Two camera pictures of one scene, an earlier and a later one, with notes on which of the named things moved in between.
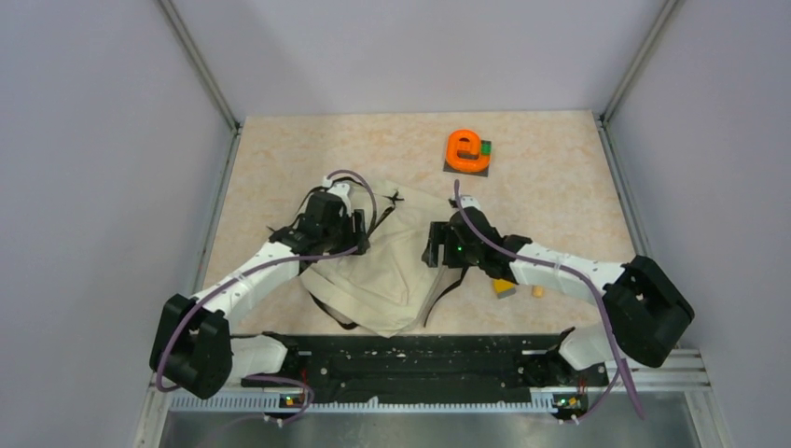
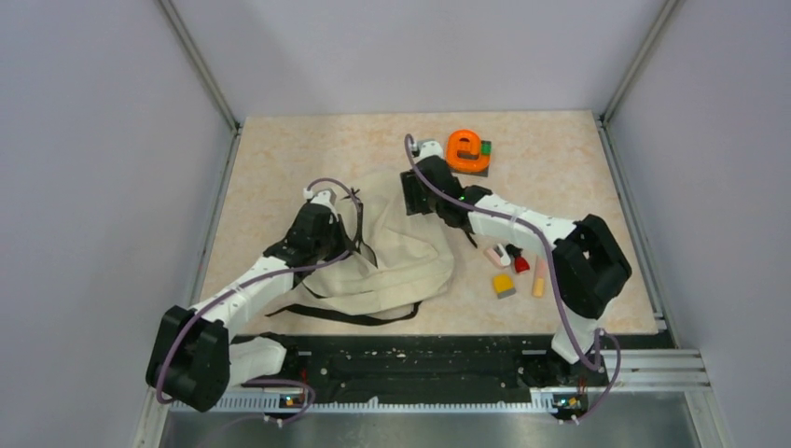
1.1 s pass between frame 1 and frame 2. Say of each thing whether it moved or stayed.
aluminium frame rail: stayed
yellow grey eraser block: stayed
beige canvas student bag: moved
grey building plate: stayed
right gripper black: moved
